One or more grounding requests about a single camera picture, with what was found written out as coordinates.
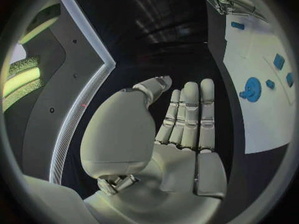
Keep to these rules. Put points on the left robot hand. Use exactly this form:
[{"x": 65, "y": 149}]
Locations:
[{"x": 130, "y": 134}]

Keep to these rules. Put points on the white task board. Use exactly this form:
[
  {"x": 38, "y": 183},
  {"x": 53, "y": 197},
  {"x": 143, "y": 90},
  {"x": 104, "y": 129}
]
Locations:
[{"x": 264, "y": 119}]

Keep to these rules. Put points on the blue block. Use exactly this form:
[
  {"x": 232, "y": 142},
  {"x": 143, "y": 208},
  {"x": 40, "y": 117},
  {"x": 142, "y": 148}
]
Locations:
[
  {"x": 279, "y": 61},
  {"x": 290, "y": 79},
  {"x": 237, "y": 25}
]

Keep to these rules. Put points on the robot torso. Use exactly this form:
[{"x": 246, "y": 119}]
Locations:
[{"x": 77, "y": 63}]

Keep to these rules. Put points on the blue gear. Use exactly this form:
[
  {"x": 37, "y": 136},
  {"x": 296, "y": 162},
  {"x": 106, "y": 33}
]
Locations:
[{"x": 253, "y": 89}]

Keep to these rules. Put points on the small blue peg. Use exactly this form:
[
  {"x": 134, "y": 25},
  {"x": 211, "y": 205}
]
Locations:
[{"x": 270, "y": 84}]

